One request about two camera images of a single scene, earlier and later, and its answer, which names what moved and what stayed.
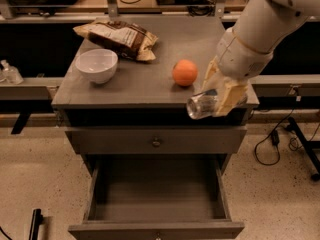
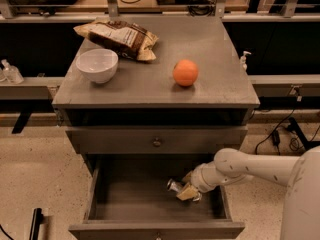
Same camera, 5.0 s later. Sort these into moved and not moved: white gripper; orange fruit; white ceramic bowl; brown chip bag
Moved: white gripper
Not moved: orange fruit; white ceramic bowl; brown chip bag
